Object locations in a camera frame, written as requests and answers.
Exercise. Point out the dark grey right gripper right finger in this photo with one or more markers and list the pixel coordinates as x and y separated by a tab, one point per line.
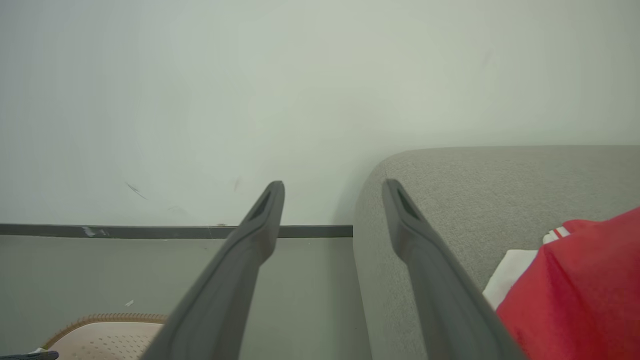
440	300

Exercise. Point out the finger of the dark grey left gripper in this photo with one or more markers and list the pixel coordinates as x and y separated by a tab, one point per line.
30	356

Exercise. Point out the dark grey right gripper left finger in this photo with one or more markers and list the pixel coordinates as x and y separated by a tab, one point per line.
220	300

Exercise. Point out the red and white garment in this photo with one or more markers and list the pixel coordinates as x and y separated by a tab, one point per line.
575	300

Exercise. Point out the dark skirting board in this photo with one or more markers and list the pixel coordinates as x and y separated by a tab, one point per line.
150	231

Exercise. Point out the grey fabric sofa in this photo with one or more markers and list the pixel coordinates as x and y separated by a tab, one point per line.
475	200

